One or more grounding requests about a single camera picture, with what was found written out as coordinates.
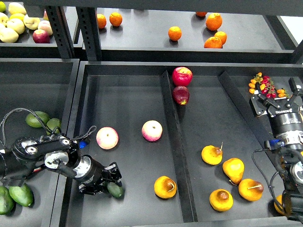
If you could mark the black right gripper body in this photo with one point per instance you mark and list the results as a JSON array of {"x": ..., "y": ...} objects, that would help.
[{"x": 286, "y": 124}]

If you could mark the black tray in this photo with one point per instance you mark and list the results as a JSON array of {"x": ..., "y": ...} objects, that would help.
[
  {"x": 125, "y": 96},
  {"x": 40, "y": 85}
]

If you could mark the pink apple left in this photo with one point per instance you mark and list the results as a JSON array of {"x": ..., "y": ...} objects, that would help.
[{"x": 107, "y": 138}]

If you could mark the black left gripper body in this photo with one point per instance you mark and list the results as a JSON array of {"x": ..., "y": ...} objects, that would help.
[{"x": 90, "y": 174}]

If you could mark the pale yellow apple front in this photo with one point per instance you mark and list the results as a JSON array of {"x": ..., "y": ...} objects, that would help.
[{"x": 8, "y": 35}]

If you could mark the orange left on shelf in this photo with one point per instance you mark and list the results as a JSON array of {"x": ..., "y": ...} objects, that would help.
[{"x": 115, "y": 19}]

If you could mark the orange at shelf centre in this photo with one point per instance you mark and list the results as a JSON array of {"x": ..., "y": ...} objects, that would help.
[{"x": 174, "y": 33}]

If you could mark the bright red apple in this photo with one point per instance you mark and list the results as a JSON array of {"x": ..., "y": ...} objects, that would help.
[{"x": 182, "y": 76}]

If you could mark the pink apple right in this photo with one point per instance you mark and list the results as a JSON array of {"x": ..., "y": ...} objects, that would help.
[{"x": 152, "y": 130}]

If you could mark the front orange on shelf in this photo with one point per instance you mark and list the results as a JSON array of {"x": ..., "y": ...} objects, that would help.
[{"x": 213, "y": 42}]

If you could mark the dark green avocado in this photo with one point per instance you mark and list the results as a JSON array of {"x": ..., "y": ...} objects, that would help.
[{"x": 115, "y": 190}]

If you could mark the black left tray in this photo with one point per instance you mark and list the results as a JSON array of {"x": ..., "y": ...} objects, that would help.
[{"x": 40, "y": 85}]

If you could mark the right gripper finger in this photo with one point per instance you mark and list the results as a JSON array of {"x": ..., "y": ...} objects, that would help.
[
  {"x": 261, "y": 105},
  {"x": 297, "y": 91}
]

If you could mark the yellow pear bottom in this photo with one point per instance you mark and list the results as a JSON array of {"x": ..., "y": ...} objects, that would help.
[{"x": 221, "y": 200}]

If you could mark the yellow pear upright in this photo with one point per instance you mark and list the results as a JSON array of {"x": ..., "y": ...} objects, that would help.
[{"x": 234, "y": 169}]

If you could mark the peach on shelf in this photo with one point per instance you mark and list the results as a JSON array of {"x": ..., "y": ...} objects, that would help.
[{"x": 45, "y": 25}]

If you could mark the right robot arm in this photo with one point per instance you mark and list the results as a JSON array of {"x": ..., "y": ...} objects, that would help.
[{"x": 288, "y": 162}]

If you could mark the black shelf post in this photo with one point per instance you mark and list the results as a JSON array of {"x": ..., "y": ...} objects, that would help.
[{"x": 88, "y": 23}]

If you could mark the orange behind front orange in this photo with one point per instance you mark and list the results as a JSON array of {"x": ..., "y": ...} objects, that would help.
[{"x": 222, "y": 36}]

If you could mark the large orange on shelf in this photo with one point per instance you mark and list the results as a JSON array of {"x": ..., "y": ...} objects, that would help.
[{"x": 214, "y": 21}]

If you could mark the yellow pear with stem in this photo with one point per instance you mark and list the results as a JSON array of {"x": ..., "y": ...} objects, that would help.
[{"x": 250, "y": 189}]

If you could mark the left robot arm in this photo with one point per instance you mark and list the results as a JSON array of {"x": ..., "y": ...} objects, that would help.
[{"x": 58, "y": 153}]

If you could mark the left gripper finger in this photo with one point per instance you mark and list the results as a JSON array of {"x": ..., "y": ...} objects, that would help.
[
  {"x": 112, "y": 174},
  {"x": 92, "y": 190}
]

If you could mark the red apple on shelf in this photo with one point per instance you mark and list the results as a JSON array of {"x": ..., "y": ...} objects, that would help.
[{"x": 41, "y": 37}]

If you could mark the orange beside shelf post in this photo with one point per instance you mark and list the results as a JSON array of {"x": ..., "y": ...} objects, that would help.
[{"x": 102, "y": 21}]

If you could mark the green avocado bottom left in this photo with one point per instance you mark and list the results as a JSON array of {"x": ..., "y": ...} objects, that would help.
[{"x": 6, "y": 202}]

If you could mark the dark red apple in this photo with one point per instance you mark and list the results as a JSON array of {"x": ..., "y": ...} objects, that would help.
[{"x": 181, "y": 95}]

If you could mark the black middle tray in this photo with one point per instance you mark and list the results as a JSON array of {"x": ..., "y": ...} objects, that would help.
[{"x": 125, "y": 96}]

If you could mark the pink apple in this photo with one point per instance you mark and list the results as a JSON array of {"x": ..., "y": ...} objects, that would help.
[
  {"x": 107, "y": 138},
  {"x": 152, "y": 130}
]

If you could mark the green avocado top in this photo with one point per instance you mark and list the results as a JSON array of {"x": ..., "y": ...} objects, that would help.
[{"x": 32, "y": 121}]

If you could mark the cherry tomato cluster top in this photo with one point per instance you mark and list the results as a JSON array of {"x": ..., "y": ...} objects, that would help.
[{"x": 262, "y": 85}]

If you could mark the green avocado by wall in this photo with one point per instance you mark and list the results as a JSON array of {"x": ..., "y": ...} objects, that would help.
[{"x": 54, "y": 126}]

